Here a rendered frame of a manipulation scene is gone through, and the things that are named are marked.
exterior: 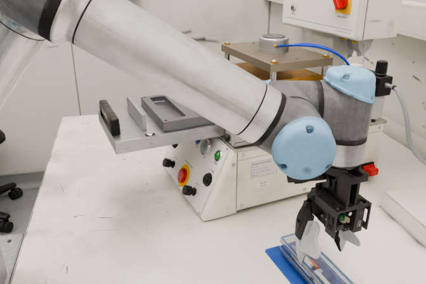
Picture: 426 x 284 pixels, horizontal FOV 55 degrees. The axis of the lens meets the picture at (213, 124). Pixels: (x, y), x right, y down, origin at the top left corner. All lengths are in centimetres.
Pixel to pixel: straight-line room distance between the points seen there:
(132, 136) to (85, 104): 171
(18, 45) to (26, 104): 202
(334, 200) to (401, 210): 38
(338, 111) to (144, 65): 31
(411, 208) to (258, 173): 36
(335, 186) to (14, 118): 224
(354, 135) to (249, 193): 43
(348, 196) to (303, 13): 66
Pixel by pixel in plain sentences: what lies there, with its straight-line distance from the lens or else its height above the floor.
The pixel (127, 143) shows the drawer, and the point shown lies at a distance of 91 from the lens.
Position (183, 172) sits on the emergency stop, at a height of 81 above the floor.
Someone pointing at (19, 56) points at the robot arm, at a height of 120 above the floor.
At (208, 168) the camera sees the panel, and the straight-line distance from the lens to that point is 102.
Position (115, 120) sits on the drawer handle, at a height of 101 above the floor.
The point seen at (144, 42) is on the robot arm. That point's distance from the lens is 46.
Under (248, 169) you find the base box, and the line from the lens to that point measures 98.
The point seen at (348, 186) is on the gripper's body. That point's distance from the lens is 68.
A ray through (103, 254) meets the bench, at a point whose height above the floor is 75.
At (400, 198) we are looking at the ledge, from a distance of 111.
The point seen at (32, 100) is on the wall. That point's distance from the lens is 265.
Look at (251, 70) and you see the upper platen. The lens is 111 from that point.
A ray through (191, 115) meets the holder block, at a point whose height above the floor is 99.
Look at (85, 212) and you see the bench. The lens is 109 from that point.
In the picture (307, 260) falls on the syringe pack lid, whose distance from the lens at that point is 85.
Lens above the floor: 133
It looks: 22 degrees down
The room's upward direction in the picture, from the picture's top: straight up
